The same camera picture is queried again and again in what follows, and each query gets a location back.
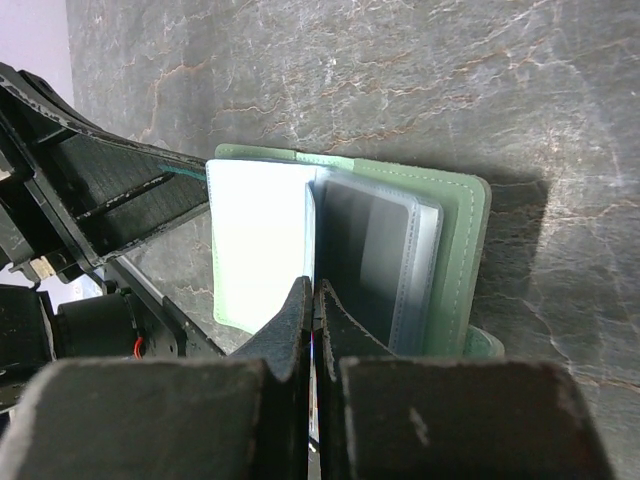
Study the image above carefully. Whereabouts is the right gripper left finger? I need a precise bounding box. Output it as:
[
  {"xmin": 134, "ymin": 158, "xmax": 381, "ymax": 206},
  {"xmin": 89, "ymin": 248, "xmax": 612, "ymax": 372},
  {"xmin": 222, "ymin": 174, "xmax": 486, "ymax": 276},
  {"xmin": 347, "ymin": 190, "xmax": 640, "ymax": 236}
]
[{"xmin": 4, "ymin": 277, "xmax": 311, "ymax": 479}]

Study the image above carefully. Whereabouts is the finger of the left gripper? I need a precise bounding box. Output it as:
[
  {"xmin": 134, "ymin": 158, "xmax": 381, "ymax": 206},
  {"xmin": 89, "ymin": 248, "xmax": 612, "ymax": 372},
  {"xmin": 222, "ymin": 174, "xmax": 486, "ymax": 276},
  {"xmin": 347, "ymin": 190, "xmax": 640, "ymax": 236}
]
[{"xmin": 1, "ymin": 63, "xmax": 205, "ymax": 168}]

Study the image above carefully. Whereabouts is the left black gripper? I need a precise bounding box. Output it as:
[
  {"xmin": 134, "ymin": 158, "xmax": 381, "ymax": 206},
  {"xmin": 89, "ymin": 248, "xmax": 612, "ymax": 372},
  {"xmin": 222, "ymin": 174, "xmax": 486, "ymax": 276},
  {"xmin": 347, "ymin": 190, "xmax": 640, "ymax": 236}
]
[{"xmin": 1, "ymin": 133, "xmax": 216, "ymax": 410}]

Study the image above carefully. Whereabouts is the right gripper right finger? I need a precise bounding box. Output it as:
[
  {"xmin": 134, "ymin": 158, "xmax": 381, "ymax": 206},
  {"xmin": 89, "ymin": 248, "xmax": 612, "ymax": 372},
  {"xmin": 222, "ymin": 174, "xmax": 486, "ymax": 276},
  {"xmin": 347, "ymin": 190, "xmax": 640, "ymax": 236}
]
[{"xmin": 315, "ymin": 282, "xmax": 614, "ymax": 479}]

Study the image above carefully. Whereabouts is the dark grey credit card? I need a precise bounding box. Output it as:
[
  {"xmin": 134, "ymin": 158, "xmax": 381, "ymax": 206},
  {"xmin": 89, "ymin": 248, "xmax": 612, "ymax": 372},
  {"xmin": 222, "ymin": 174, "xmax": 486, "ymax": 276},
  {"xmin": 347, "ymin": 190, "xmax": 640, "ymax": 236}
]
[{"xmin": 320, "ymin": 181, "xmax": 409, "ymax": 345}]

